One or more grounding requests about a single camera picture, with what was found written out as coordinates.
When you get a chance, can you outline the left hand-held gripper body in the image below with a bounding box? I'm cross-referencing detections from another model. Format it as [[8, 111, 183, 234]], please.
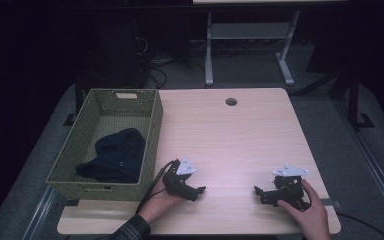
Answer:
[[162, 156, 198, 201]]

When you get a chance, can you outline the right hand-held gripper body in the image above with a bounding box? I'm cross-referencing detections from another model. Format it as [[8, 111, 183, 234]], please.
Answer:
[[266, 163, 312, 212]]

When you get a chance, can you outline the dark cloth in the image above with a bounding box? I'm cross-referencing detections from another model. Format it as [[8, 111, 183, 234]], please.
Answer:
[[75, 127, 147, 184]]

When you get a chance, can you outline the green woven basket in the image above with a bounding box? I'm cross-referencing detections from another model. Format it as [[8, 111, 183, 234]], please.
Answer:
[[45, 87, 164, 203]]

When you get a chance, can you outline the person's left hand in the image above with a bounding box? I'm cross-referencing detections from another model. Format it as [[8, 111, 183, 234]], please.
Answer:
[[137, 176, 188, 225]]

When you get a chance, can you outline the person's right hand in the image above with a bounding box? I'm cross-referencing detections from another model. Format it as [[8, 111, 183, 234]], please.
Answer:
[[276, 179, 333, 240]]

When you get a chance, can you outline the white metal stand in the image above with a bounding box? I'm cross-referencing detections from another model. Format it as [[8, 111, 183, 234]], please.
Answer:
[[204, 9, 302, 88]]

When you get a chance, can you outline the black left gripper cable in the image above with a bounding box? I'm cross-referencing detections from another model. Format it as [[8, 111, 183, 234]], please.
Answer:
[[134, 160, 178, 215]]

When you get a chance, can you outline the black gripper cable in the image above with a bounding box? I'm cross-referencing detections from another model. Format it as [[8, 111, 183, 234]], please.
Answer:
[[134, 160, 178, 215], [335, 211, 384, 240]]

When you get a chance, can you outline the black table edge bracket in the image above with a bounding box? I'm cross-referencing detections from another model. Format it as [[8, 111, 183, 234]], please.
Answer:
[[319, 197, 343, 210]]

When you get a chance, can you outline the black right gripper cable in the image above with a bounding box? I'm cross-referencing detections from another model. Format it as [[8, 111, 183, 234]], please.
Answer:
[[335, 211, 384, 240]]

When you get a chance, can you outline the aluminium floor rail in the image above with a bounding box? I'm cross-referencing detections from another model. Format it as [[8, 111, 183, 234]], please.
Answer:
[[21, 185, 59, 240], [331, 98, 384, 233]]

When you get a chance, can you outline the black metal stand frame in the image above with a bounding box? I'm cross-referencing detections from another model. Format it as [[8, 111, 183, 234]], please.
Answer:
[[296, 64, 376, 132], [62, 74, 85, 128]]

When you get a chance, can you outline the bundle of floor cables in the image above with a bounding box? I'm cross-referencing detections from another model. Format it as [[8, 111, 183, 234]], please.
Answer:
[[131, 18, 211, 90]]

